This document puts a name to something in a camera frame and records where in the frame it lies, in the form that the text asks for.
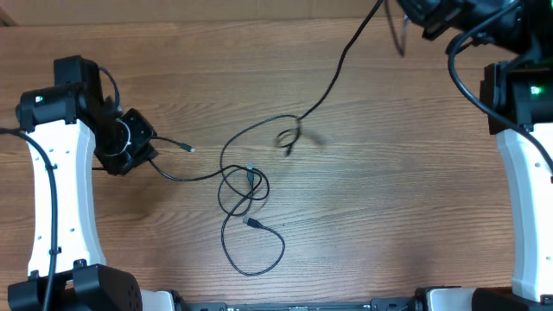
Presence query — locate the black cable with silver plug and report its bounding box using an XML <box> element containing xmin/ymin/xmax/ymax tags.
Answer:
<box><xmin>150</xmin><ymin>136</ymin><xmax>196</xmax><ymax>154</ymax></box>

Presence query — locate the thin black usb cable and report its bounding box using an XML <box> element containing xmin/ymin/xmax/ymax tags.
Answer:
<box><xmin>149</xmin><ymin>0</ymin><xmax>385</xmax><ymax>213</ymax></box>

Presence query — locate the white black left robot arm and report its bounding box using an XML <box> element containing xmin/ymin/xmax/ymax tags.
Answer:
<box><xmin>8</xmin><ymin>56</ymin><xmax>174</xmax><ymax>310</ymax></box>

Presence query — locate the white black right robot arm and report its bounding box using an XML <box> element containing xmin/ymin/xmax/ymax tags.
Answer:
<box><xmin>400</xmin><ymin>0</ymin><xmax>552</xmax><ymax>310</ymax></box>

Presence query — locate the black micro usb cable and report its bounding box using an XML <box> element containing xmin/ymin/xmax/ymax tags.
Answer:
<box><xmin>383</xmin><ymin>0</ymin><xmax>410</xmax><ymax>58</ymax></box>

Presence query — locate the black looped usb cable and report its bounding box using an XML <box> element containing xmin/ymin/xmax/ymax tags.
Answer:
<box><xmin>219</xmin><ymin>163</ymin><xmax>287</xmax><ymax>277</ymax></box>

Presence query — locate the brown cardboard box wall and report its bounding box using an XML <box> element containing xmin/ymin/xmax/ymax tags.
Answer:
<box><xmin>0</xmin><ymin>0</ymin><xmax>416</xmax><ymax>27</ymax></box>

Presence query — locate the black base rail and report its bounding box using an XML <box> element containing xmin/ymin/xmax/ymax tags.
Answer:
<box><xmin>175</xmin><ymin>293</ymin><xmax>428</xmax><ymax>311</ymax></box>

